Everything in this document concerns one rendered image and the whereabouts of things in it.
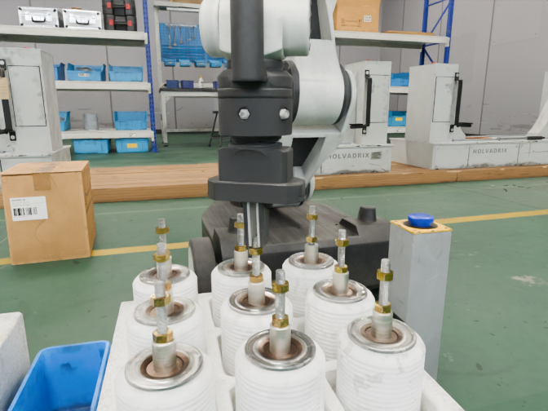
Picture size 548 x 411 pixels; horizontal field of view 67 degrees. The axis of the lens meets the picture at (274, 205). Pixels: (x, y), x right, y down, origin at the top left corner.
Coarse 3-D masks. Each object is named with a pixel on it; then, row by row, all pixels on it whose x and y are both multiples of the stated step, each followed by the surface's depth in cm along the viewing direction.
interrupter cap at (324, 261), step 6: (318, 252) 72; (294, 258) 69; (300, 258) 70; (318, 258) 70; (324, 258) 69; (330, 258) 69; (294, 264) 66; (300, 264) 67; (306, 264) 66; (312, 264) 67; (318, 264) 67; (324, 264) 67; (330, 264) 66
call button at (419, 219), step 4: (408, 216) 67; (412, 216) 66; (416, 216) 66; (420, 216) 66; (424, 216) 66; (428, 216) 66; (432, 216) 66; (412, 220) 66; (416, 220) 66; (420, 220) 65; (424, 220) 65; (428, 220) 65; (432, 220) 66; (412, 224) 67; (416, 224) 66; (420, 224) 66; (424, 224) 66; (428, 224) 66
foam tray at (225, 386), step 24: (120, 312) 66; (120, 336) 59; (216, 336) 59; (120, 360) 53; (216, 360) 53; (336, 360) 53; (216, 384) 49; (432, 384) 49; (216, 408) 45; (336, 408) 45; (432, 408) 46; (456, 408) 45
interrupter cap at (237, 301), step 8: (232, 296) 55; (240, 296) 55; (272, 296) 55; (232, 304) 53; (240, 304) 53; (248, 304) 54; (264, 304) 54; (272, 304) 53; (240, 312) 51; (248, 312) 51; (256, 312) 51; (264, 312) 51; (272, 312) 51
